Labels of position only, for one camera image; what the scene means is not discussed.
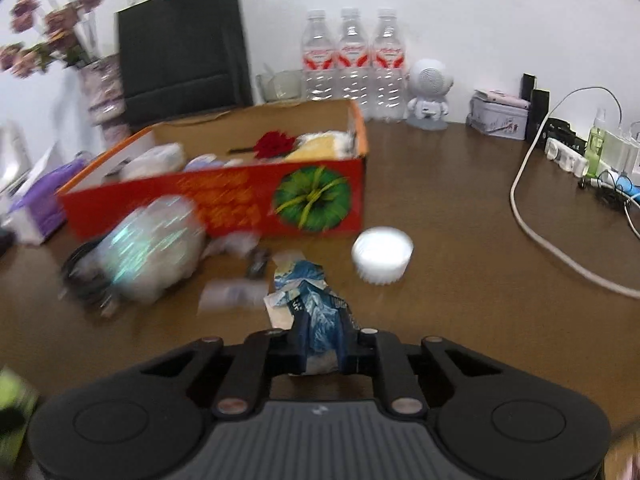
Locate tall black box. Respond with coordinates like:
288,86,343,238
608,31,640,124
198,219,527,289
527,88,551,143

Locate blue patterned snack packet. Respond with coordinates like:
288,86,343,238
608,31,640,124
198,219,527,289
263,252,361,376

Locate black earphone cable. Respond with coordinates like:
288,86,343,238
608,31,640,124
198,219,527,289
577,175,640,241

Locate white power strip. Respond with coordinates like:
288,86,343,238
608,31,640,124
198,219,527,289
542,117,591,177

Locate grey tin box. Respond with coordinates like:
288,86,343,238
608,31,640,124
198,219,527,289
466,96,528,141

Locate white robot speaker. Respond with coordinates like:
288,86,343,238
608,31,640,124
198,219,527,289
404,58,456,131

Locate clear water bottle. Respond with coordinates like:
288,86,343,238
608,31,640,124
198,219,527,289
300,9,337,103
371,7,408,123
336,7,373,121

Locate green white tissue packet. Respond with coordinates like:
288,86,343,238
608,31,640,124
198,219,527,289
0,367,41,466

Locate mottled purple vase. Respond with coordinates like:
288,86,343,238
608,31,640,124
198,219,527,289
77,55,133,143

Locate glass cup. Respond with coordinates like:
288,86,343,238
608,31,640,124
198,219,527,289
256,69,306,103

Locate white charger box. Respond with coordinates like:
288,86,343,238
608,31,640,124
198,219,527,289
602,122,640,181

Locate red fabric rose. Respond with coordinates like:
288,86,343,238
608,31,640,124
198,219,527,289
227,131,296,161

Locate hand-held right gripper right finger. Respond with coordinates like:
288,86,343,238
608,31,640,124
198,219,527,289
336,312,503,418

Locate orange cardboard box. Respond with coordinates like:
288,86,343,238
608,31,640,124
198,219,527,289
56,97,370,241

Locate black paper bag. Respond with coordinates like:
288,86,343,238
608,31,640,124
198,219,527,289
115,0,255,126

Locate pink white small device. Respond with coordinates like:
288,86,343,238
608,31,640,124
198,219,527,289
472,88,531,109

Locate blue small gadget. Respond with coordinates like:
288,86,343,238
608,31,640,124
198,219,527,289
597,170,640,198

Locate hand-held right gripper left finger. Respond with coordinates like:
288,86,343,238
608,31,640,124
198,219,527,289
140,312,308,418

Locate iridescent plastic ball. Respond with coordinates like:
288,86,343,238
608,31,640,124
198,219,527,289
95,195,208,303

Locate purple tissue box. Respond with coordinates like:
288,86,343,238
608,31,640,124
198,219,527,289
7,142,93,246

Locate yellow white plush toy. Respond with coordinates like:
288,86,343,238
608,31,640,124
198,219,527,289
285,130,358,163

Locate white cable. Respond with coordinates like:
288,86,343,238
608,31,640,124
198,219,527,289
510,86,640,298

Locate white ribbed lid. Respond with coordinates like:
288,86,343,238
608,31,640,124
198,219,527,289
351,226,415,288

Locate white tissue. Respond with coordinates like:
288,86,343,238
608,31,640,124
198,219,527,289
120,142,186,181

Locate green spray bottle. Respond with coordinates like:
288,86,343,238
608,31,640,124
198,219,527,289
586,108,608,176

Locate dried pink flower bouquet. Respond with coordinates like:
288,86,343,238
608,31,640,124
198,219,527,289
0,0,106,78

